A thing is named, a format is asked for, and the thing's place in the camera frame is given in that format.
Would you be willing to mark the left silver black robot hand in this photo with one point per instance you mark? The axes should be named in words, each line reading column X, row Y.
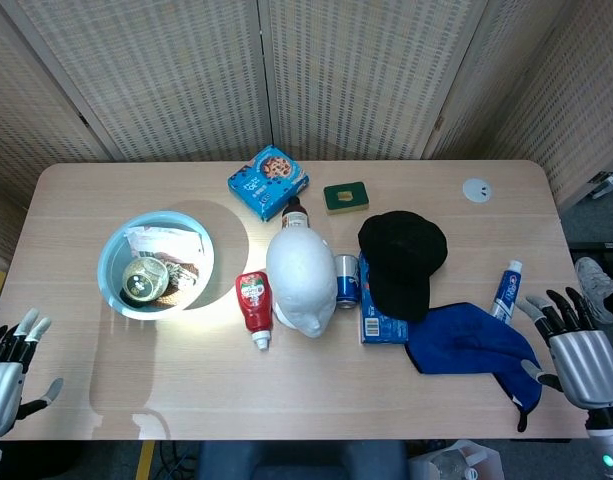
column 1, row 395

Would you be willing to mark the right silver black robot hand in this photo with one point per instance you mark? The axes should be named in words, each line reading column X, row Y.
column 583, row 367

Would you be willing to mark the black baseball cap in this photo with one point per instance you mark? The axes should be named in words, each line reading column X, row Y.
column 401, row 260

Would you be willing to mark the blue Oreo package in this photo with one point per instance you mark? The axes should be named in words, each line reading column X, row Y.
column 381, row 331

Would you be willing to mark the small green gold box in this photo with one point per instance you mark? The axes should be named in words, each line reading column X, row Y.
column 346, row 197

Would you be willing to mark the blue chocolate chip cookie box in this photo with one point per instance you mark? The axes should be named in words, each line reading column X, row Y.
column 266, row 182

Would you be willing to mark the white grey sneaker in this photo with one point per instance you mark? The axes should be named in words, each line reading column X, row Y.
column 593, row 287

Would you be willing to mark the white blue toothpaste tube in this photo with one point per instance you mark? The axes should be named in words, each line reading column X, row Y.
column 506, row 295

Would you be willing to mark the blue cloth with black trim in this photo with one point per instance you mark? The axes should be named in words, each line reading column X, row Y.
column 466, row 345

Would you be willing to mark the black desk foot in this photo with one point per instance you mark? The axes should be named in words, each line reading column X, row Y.
column 598, row 246

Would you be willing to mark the clear plastic bag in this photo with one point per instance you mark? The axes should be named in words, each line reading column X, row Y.
column 456, row 462

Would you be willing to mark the light blue plastic basin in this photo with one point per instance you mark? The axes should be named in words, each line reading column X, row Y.
column 106, row 265

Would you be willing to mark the glass jar with dark label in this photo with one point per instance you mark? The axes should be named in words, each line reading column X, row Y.
column 145, row 280

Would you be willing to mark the brown patterned snack bag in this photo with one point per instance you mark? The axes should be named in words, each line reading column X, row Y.
column 183, row 277

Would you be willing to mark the white pink snack packet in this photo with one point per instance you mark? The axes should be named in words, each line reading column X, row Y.
column 166, row 242

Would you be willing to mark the blue silver drink can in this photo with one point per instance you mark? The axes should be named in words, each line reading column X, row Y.
column 347, row 282

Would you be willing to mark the red ketchup squeeze bottle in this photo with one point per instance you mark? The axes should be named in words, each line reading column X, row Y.
column 255, row 305

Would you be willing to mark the white foam mannequin head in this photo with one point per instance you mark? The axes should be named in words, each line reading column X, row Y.
column 301, row 275

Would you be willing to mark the dark blue chair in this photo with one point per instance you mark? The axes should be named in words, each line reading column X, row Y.
column 301, row 462

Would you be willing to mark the brown bottle with dark cap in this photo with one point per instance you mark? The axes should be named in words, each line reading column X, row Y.
column 295, row 217

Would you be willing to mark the beige woven folding screen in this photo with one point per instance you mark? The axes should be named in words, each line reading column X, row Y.
column 186, row 75

